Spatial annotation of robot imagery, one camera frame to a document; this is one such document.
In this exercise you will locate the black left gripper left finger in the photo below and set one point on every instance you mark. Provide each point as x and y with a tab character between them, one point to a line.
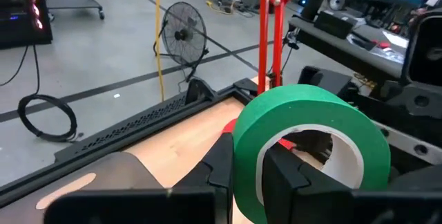
210	182

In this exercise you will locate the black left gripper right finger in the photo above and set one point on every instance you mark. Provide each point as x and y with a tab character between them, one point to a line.
293	189

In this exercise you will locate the green tape roll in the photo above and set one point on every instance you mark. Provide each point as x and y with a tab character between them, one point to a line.
293	110

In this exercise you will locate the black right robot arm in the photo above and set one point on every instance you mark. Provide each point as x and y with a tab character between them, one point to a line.
426	79

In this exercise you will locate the black perforated metal bar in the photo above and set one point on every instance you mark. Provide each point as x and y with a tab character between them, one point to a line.
138	123

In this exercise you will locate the smoky grey plastic bin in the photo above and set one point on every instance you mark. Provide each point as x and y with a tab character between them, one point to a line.
114	172

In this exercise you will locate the grey desk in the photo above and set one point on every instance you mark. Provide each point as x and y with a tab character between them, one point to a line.
345	54

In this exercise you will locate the black floor fan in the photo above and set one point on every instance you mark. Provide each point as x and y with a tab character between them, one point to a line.
184	35

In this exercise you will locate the red desk lamp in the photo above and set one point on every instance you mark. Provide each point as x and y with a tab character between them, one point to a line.
278	27

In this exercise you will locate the clear plastic bag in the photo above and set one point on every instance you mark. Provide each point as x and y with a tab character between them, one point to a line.
390	53

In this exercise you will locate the small black box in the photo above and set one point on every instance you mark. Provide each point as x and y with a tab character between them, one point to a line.
333	25

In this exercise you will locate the small red object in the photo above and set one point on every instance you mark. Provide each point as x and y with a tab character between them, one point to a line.
381	44

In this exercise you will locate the black computer tower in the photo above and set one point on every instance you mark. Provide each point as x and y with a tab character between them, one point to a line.
17	13

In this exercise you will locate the black metal table frame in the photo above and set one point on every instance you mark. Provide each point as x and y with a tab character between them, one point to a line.
20	189

